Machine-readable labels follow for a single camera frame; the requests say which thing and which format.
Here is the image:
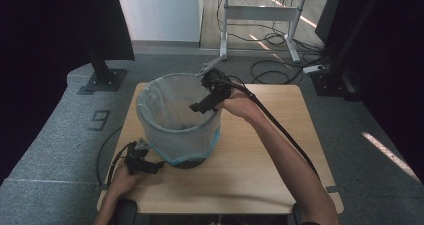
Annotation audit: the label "black curtain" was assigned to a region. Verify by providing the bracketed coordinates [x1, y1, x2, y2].
[0, 0, 136, 186]
[316, 0, 424, 183]

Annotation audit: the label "dark round trash bin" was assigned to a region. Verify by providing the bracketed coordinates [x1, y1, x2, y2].
[169, 157, 207, 170]

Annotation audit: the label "white metal frame desk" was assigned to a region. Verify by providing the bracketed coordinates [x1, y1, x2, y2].
[212, 0, 344, 64]

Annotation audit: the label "white panel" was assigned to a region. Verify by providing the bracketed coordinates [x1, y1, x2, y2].
[114, 0, 204, 43]

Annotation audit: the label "person's left hand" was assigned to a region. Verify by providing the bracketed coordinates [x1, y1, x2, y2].
[108, 166, 143, 199]

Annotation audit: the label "white power strip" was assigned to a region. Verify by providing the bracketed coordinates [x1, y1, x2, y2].
[302, 64, 326, 75]

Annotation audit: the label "black computer tower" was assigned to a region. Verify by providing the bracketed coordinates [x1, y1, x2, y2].
[314, 0, 339, 45]

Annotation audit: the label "trash bin with clear bag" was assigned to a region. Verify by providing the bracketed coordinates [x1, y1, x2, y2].
[135, 72, 224, 167]

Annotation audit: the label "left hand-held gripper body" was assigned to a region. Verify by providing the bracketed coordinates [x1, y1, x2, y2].
[123, 138, 155, 176]

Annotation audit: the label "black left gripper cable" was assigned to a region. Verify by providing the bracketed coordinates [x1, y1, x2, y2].
[95, 126, 136, 190]

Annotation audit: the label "black metal stand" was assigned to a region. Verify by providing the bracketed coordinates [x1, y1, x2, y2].
[77, 46, 129, 96]
[309, 0, 388, 102]

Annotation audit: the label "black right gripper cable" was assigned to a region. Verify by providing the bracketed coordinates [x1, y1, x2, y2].
[218, 75, 321, 180]

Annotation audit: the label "person's right hand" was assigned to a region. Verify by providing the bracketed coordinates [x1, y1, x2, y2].
[217, 88, 265, 123]

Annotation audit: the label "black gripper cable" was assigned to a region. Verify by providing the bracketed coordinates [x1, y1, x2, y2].
[95, 126, 136, 190]
[218, 75, 321, 180]

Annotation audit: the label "black floor cables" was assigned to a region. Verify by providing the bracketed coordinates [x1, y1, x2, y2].
[216, 0, 332, 85]

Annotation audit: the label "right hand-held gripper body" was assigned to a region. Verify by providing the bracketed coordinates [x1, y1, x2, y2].
[195, 64, 234, 103]

